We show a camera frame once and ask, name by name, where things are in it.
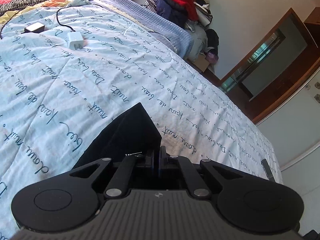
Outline pile of clothes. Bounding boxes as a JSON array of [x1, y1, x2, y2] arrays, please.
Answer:
[[143, 0, 219, 64]]

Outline grey power brick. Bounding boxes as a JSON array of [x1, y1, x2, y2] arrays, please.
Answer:
[[24, 22, 45, 33]]

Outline black pants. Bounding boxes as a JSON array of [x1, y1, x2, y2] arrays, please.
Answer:
[[73, 102, 162, 170]]

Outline white quilt with script print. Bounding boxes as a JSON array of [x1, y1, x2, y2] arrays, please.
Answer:
[[1, 5, 283, 239]]

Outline blue knitted blanket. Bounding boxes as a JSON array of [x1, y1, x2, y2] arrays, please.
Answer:
[[93, 0, 194, 58]]

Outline black smartphone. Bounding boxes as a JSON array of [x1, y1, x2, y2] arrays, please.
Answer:
[[261, 159, 276, 182]]

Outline wooden door frame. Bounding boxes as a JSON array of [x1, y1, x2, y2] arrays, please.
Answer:
[[195, 6, 320, 125]]

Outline black charging cable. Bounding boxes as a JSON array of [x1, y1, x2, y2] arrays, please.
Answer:
[[0, 4, 106, 41]]

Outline white charger adapter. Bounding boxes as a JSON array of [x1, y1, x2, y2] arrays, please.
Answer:
[[67, 31, 85, 50]]

